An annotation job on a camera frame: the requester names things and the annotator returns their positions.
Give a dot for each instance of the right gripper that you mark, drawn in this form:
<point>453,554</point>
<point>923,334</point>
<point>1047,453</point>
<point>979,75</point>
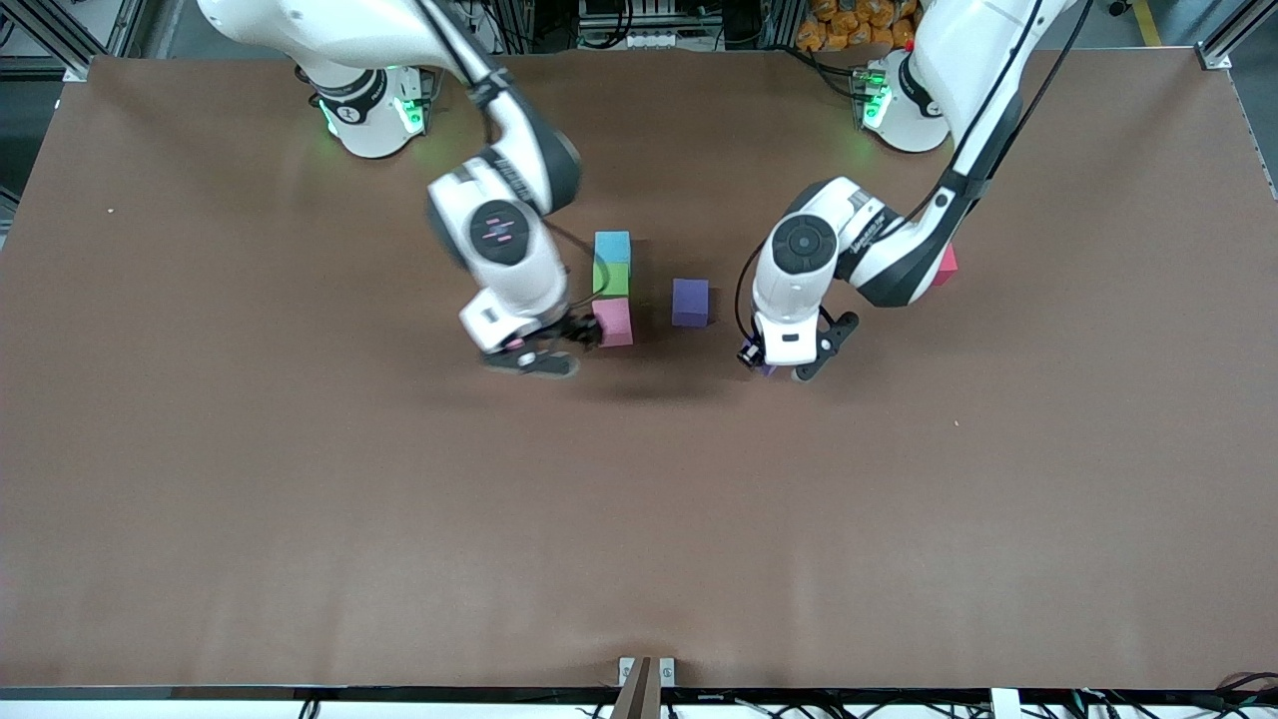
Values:
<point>576,333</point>

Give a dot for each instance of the aluminium frame profile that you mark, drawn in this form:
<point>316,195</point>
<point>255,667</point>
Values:
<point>1233,35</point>
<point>60,40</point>

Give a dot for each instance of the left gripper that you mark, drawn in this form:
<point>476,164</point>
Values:
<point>752,354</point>

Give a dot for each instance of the red foam block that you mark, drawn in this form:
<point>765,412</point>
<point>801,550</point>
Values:
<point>947,265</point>

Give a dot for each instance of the blue foam block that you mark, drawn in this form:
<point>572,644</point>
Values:
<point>612,247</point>

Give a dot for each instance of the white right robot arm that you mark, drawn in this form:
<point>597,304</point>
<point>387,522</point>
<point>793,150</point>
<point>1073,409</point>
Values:
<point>300,25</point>

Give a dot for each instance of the small grey metal bracket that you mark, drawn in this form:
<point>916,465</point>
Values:
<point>626,667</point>
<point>667,671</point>

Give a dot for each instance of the large table cover sheet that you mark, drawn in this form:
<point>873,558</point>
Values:
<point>639,519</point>

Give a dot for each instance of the pile of orange bags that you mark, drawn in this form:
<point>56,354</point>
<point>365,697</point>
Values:
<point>849,25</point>

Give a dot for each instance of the green foam block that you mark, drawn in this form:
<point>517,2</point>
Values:
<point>612,280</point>

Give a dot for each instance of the white equipment rack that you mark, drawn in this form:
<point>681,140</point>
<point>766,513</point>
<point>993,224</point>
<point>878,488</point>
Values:
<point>634,20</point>

